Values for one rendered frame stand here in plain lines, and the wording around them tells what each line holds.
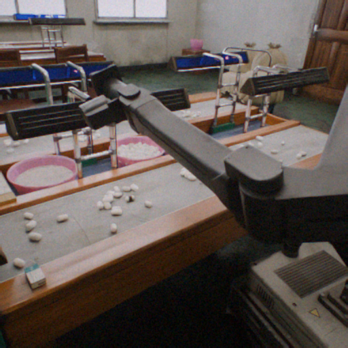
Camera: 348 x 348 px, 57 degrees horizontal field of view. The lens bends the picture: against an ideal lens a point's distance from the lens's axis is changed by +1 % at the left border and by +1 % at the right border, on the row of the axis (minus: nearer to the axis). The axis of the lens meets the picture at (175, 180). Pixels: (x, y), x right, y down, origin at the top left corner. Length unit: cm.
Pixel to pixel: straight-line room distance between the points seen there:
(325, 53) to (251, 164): 558
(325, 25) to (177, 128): 549
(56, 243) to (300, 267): 94
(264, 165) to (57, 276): 67
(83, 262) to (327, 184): 71
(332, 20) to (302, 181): 557
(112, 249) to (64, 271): 14
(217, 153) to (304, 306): 94
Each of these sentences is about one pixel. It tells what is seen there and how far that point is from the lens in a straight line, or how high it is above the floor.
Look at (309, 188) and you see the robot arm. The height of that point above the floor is 124.
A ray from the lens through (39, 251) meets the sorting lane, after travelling 103.
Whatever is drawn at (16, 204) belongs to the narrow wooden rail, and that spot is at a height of 76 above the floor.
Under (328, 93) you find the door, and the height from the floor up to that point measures 15.
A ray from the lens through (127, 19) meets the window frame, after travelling 682.
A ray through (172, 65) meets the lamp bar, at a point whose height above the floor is 107.
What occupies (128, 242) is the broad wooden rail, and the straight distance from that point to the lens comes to 97.
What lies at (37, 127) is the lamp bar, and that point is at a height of 107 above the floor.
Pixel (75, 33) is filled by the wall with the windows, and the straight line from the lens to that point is 642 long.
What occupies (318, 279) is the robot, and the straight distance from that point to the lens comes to 141.
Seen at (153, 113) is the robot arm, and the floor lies 122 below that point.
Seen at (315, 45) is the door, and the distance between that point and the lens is 601.
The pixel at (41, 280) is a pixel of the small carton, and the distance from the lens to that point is 88.
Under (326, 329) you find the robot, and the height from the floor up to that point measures 47.
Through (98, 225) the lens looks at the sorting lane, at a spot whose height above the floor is 74.
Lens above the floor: 140
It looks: 30 degrees down
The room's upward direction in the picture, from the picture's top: 4 degrees clockwise
